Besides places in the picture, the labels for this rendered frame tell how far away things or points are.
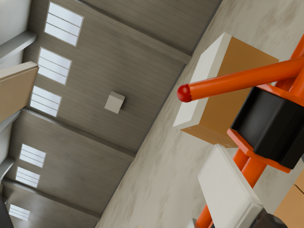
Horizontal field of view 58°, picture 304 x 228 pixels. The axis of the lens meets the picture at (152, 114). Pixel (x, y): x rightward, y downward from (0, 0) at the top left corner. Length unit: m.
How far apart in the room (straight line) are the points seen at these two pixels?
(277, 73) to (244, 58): 1.47
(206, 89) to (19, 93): 0.22
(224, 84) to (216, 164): 0.17
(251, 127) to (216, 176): 0.20
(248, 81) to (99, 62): 9.50
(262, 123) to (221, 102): 1.32
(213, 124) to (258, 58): 0.53
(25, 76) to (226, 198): 0.13
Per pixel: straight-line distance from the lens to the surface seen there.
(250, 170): 0.36
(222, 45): 1.78
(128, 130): 11.03
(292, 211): 1.42
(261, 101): 0.39
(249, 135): 0.37
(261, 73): 0.35
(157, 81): 9.62
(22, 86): 0.18
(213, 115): 1.64
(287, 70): 0.36
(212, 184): 0.18
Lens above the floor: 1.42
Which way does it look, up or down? 7 degrees down
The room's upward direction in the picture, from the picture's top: 66 degrees counter-clockwise
